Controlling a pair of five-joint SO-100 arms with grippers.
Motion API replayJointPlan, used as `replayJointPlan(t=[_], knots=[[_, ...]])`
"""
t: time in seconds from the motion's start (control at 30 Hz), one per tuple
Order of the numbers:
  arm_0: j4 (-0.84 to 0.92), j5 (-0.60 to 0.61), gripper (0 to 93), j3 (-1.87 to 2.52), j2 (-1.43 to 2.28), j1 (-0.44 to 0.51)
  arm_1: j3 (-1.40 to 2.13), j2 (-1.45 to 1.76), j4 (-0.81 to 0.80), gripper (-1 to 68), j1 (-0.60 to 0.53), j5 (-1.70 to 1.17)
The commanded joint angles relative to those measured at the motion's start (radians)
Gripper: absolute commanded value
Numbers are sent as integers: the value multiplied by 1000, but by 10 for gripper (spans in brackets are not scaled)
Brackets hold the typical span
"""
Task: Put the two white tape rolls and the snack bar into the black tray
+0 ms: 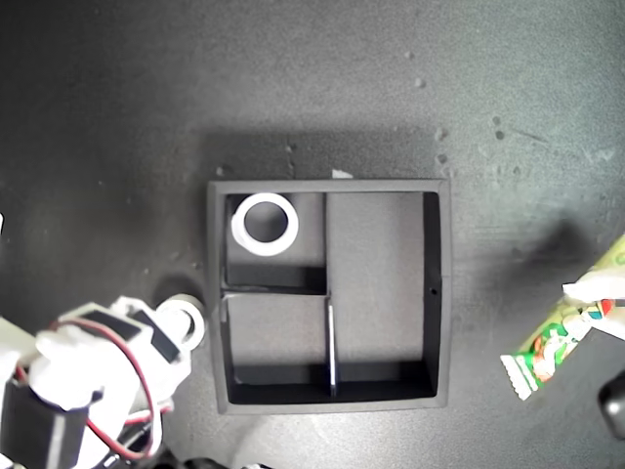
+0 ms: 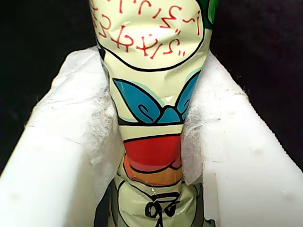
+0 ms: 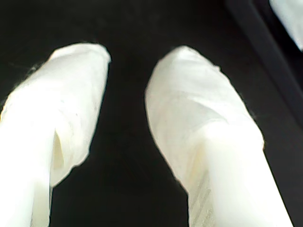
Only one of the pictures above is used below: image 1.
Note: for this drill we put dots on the white tape roll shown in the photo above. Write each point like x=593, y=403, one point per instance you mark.
x=197, y=322
x=266, y=246

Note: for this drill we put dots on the green printed snack bar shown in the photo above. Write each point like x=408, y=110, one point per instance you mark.
x=547, y=352

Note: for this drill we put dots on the black tray with wells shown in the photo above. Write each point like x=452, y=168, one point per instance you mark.
x=381, y=273

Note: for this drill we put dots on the small white paper scrap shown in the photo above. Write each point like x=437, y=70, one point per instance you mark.
x=342, y=173

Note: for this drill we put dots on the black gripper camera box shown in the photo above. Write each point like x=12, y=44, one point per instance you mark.
x=612, y=405

